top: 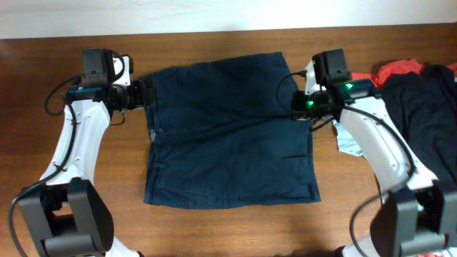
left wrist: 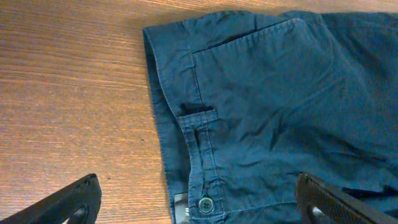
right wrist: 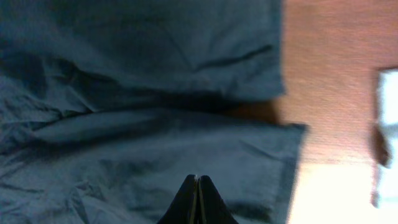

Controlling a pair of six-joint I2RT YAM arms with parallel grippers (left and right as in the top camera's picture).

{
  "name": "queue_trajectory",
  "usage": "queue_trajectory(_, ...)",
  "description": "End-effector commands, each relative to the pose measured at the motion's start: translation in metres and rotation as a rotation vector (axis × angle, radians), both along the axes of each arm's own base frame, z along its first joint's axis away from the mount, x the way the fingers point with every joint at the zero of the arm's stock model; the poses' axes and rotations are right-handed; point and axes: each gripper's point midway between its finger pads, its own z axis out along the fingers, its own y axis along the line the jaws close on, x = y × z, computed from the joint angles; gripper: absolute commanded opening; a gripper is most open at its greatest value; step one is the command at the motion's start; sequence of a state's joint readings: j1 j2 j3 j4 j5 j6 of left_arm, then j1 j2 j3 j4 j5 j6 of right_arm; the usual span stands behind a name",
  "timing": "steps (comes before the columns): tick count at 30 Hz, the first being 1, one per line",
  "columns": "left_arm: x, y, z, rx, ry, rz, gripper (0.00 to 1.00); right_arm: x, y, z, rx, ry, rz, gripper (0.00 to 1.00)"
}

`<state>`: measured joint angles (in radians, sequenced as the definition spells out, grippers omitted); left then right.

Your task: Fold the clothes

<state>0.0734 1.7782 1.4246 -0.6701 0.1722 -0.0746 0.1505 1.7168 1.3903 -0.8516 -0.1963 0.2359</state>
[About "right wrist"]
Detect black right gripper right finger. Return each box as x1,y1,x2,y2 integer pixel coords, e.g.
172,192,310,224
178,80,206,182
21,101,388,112
197,175,238,224

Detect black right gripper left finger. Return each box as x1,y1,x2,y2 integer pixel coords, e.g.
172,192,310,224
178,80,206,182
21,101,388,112
158,175,197,224

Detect navy blue shorts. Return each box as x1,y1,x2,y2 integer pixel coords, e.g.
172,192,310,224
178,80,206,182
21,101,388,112
1,0,305,223

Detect light blue patterned cloth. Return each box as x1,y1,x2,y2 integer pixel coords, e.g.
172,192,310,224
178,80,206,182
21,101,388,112
376,68,397,212

